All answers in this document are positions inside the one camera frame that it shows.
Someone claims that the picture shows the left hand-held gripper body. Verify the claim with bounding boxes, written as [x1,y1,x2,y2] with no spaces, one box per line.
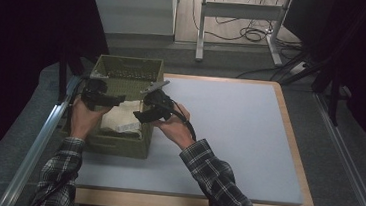
[79,68,116,113]

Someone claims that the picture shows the person's right hand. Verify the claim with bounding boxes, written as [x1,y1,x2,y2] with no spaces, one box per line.
[148,99,199,152]

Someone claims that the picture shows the white power strip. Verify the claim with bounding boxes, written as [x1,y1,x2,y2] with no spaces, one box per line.
[288,60,309,78]

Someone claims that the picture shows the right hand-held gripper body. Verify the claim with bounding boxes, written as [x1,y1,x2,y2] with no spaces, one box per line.
[137,77,178,120]

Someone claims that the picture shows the grey metal desk frame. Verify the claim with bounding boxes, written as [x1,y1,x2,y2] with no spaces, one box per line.
[194,0,294,70]

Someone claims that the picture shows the black stand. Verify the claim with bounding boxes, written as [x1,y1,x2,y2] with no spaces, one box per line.
[54,46,89,106]
[309,55,347,128]

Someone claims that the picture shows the person's left hand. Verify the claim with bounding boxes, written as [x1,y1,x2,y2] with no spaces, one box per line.
[68,92,114,143]

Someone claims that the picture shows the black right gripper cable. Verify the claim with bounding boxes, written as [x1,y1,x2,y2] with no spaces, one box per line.
[167,101,201,142]

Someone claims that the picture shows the green woven basket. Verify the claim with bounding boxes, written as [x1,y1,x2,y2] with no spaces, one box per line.
[56,51,166,161]

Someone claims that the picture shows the cream cloth with egg print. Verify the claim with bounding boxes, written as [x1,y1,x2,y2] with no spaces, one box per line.
[99,96,146,140]

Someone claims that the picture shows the light grey table mat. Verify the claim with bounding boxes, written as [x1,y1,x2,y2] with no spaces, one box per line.
[74,67,315,206]

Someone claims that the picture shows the aluminium rail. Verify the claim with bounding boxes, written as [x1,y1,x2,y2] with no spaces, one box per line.
[304,92,366,206]
[0,69,84,206]

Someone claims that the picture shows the black floor cable bundle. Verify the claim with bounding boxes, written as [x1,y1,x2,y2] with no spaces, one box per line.
[189,0,309,54]

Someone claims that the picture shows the white cabinet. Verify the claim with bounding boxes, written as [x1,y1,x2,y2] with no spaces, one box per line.
[86,0,180,40]

